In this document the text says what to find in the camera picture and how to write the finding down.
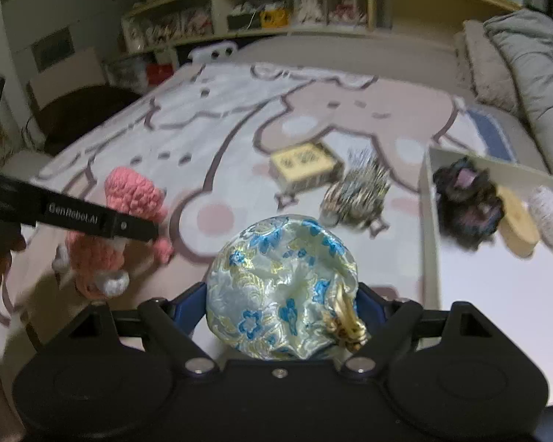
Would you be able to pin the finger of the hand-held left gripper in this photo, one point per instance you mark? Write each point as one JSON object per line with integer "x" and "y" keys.
{"x": 73, "y": 212}

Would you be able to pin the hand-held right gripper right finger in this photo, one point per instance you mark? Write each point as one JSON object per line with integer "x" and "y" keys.
{"x": 372, "y": 306}

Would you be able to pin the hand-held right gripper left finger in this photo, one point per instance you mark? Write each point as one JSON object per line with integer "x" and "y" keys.
{"x": 194, "y": 306}

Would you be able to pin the pink crochet doll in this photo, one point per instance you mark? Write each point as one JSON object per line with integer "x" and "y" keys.
{"x": 133, "y": 193}

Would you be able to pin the blue floral brocade pouch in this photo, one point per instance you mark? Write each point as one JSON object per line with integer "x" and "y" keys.
{"x": 276, "y": 285}

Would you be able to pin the white cardboard box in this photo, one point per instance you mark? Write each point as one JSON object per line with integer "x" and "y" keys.
{"x": 488, "y": 308}

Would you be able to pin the dark crochet flower piece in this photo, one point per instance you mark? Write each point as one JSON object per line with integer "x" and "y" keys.
{"x": 465, "y": 212}

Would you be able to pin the wooden comb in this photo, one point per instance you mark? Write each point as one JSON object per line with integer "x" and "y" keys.
{"x": 520, "y": 225}

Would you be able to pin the white yarn ball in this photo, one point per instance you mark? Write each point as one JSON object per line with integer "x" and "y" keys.
{"x": 550, "y": 214}

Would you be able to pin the beige seat cushion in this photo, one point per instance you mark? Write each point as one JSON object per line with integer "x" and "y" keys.
{"x": 25, "y": 163}

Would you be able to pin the dark brown cushion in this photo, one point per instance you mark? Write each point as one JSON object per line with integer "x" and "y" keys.
{"x": 87, "y": 115}

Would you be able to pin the clear storage bin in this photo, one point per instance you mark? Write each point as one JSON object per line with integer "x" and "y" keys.
{"x": 126, "y": 72}

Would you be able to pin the small yellow patterned box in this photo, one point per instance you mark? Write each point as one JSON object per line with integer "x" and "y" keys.
{"x": 304, "y": 161}

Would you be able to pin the red box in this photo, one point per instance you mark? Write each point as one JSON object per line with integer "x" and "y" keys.
{"x": 162, "y": 76}

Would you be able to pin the cartoon printed blanket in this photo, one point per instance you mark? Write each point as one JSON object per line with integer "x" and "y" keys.
{"x": 212, "y": 115}

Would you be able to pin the figurine picture box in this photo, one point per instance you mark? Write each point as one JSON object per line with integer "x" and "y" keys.
{"x": 194, "y": 22}
{"x": 161, "y": 32}

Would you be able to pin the beige bed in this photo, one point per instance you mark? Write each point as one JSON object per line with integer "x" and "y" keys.
{"x": 350, "y": 55}

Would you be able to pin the dark green box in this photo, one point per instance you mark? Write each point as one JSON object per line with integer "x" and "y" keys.
{"x": 242, "y": 22}

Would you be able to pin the beige fuzzy pillow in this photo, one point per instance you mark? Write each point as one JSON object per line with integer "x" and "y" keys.
{"x": 484, "y": 69}

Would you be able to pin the grey comforter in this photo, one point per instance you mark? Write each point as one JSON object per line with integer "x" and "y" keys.
{"x": 534, "y": 64}

